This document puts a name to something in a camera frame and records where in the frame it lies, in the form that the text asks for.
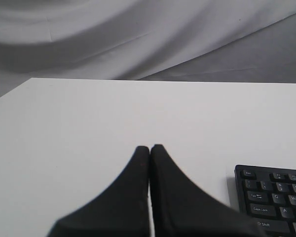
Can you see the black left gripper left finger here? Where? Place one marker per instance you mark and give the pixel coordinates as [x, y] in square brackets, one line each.
[121, 210]

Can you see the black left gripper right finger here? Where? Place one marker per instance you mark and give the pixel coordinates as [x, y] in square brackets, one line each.
[181, 209]

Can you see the black acer keyboard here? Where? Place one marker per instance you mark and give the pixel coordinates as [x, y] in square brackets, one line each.
[269, 196]

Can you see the white backdrop cloth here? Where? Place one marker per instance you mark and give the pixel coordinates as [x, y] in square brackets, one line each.
[171, 40]

